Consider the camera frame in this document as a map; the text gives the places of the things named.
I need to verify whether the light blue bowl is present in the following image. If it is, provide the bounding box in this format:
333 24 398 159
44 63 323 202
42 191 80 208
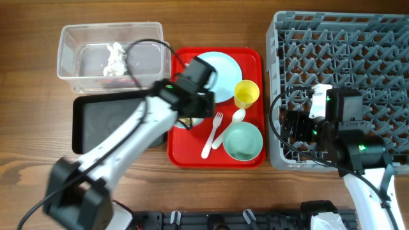
174 118 204 129

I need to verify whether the white plastic fork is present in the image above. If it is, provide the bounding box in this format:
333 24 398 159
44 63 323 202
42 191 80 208
201 112 223 159

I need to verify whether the light blue plate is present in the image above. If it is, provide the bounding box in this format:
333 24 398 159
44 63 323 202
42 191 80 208
198 52 242 104

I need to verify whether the white plastic spoon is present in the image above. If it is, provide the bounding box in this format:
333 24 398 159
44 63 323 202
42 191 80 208
211 109 246 150

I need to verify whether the yellow plastic cup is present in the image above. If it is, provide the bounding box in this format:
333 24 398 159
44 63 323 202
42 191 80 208
234 80 260 109

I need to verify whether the mint green bowl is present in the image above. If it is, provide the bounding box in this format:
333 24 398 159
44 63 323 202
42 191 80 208
222 121 264 162

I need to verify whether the red snack wrapper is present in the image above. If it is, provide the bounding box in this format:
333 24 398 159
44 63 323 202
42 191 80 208
96 79 134 87

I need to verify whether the white tissue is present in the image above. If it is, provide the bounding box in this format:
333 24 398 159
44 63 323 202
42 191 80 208
103 42 127 77

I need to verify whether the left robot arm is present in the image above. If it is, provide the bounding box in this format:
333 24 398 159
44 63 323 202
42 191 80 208
43 57 215 229

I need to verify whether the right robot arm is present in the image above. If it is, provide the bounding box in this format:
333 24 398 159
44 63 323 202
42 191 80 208
274 84 405 229

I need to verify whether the grey dishwasher rack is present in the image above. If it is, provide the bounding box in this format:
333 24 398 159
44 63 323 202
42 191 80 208
266 11 408 174

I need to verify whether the red serving tray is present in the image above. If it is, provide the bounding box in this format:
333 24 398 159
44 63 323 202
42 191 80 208
167 47 266 169

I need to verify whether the black plastic tray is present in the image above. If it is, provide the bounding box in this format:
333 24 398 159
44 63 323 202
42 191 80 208
72 91 146 155

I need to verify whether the clear plastic bin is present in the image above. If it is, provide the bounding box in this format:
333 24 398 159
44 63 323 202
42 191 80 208
57 22 171 94

